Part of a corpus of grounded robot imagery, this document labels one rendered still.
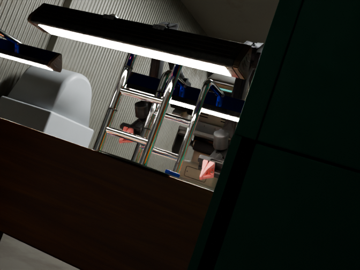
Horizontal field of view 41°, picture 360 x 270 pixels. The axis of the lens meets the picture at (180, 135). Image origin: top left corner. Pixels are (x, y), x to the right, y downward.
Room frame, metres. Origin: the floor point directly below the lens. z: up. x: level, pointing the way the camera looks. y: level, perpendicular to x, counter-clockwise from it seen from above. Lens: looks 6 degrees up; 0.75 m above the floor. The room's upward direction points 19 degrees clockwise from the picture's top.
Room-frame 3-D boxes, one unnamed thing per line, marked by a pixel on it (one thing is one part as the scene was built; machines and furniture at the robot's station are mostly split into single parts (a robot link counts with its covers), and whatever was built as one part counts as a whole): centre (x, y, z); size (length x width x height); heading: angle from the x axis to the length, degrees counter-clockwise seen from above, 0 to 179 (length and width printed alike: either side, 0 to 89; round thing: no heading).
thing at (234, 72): (1.18, 0.20, 1.08); 0.62 x 0.08 x 0.07; 67
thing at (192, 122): (1.62, 0.01, 0.90); 0.20 x 0.19 x 0.45; 67
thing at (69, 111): (4.60, 1.25, 0.72); 0.73 x 0.63 x 1.45; 155
